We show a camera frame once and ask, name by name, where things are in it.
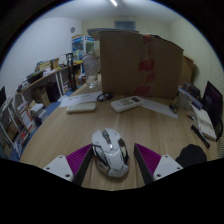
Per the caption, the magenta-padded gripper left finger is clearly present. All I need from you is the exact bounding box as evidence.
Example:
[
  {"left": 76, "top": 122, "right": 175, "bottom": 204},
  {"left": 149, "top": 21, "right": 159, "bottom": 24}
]
[{"left": 43, "top": 143, "right": 95, "bottom": 187}]

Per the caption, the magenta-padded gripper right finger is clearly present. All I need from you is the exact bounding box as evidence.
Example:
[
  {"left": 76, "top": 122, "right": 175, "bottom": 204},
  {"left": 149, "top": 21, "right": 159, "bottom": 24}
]
[{"left": 133, "top": 142, "right": 185, "bottom": 185}]

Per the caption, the white gaming mouse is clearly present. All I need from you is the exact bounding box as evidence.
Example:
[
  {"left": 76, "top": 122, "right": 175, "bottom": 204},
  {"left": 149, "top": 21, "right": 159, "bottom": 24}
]
[{"left": 91, "top": 127, "right": 130, "bottom": 179}]

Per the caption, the black mouse pad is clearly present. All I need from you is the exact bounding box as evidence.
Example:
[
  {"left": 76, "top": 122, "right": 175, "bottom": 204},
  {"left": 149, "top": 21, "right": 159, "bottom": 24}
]
[{"left": 175, "top": 143, "right": 209, "bottom": 168}]

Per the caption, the black marker pen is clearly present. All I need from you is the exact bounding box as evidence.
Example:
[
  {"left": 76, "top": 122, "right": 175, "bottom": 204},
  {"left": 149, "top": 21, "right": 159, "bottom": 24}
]
[{"left": 190, "top": 123, "right": 212, "bottom": 150}]

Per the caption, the white paper sheet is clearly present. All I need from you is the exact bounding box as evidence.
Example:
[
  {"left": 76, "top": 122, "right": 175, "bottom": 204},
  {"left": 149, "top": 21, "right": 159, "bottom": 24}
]
[
  {"left": 141, "top": 97, "right": 180, "bottom": 120},
  {"left": 58, "top": 91, "right": 103, "bottom": 109}
]

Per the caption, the flat white remote control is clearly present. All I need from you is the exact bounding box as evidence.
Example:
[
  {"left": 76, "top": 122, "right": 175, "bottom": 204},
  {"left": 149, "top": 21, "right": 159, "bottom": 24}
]
[{"left": 65, "top": 101, "right": 98, "bottom": 114}]

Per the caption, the white open book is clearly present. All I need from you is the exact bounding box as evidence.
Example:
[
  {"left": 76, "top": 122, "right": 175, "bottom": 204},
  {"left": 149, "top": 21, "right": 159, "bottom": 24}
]
[{"left": 191, "top": 107, "right": 218, "bottom": 142}]

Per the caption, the shelf unit with books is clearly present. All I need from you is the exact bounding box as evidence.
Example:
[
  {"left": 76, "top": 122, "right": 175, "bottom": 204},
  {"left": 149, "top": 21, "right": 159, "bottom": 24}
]
[{"left": 0, "top": 84, "right": 48, "bottom": 159}]

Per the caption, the white remote control with buttons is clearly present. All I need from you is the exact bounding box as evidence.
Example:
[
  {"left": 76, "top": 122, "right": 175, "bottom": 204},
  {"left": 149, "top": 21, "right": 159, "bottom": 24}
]
[{"left": 110, "top": 95, "right": 144, "bottom": 114}]

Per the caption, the black monitor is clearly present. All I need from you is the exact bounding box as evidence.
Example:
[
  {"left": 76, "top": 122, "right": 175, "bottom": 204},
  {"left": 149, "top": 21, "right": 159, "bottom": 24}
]
[{"left": 201, "top": 80, "right": 224, "bottom": 142}]

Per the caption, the small brown cardboard box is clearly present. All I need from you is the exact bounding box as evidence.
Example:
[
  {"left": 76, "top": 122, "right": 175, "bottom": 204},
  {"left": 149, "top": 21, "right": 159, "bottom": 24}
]
[{"left": 182, "top": 54, "right": 195, "bottom": 86}]

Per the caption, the clear plastic bottle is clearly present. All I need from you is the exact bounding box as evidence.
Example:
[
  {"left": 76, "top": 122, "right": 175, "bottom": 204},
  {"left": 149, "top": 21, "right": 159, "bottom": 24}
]
[{"left": 81, "top": 51, "right": 100, "bottom": 90}]

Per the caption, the large brown cardboard box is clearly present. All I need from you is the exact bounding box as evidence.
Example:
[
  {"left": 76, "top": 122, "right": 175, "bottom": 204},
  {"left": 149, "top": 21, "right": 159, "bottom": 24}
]
[{"left": 98, "top": 30, "right": 185, "bottom": 100}]

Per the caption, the glass door display fridge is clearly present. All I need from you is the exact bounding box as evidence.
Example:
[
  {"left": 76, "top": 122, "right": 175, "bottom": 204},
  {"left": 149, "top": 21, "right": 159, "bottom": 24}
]
[{"left": 70, "top": 34, "right": 96, "bottom": 63}]

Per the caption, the black coiled cable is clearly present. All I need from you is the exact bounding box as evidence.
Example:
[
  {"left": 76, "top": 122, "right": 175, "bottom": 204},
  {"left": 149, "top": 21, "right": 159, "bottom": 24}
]
[{"left": 95, "top": 92, "right": 114, "bottom": 103}]

